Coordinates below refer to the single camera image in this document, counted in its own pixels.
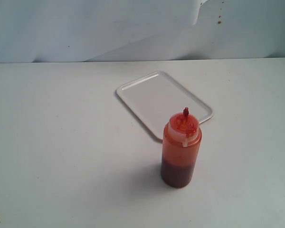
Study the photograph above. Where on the red sauce squeeze bottle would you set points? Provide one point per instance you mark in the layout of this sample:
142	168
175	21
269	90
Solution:
182	136

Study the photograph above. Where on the white rectangular plastic tray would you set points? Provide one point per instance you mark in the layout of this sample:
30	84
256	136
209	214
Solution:
156	97

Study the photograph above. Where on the white backdrop sheet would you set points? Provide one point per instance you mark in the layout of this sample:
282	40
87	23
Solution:
140	30

